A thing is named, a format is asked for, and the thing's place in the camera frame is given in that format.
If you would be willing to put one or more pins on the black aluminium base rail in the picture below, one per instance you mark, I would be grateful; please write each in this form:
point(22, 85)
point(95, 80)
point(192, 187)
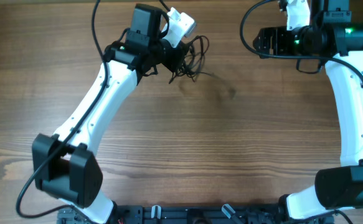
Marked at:
point(260, 214)

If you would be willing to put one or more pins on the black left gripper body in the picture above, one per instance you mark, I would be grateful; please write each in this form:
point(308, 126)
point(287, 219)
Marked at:
point(172, 57)

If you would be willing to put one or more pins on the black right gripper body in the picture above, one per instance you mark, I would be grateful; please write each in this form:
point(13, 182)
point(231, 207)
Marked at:
point(263, 42)

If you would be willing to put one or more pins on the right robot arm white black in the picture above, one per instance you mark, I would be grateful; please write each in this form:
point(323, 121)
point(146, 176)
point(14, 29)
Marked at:
point(324, 31)

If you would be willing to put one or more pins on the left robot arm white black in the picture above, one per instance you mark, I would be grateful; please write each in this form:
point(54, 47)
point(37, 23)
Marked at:
point(65, 165)

